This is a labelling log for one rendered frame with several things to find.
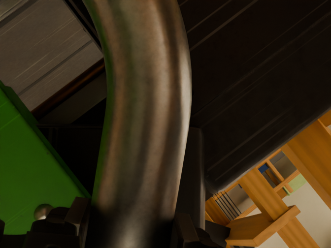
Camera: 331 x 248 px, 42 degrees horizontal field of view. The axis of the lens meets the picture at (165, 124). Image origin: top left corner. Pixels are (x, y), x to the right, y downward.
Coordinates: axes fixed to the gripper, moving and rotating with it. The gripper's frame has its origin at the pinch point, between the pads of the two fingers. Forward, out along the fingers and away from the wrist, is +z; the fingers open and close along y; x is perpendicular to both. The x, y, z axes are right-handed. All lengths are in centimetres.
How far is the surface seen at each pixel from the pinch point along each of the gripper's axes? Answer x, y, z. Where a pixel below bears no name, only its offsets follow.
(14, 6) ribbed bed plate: 8.9, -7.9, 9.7
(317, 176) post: -5, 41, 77
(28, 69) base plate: 7, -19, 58
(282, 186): -117, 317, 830
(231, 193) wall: -157, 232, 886
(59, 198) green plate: -0.6, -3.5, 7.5
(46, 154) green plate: 1.5, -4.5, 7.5
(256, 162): 2.3, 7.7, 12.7
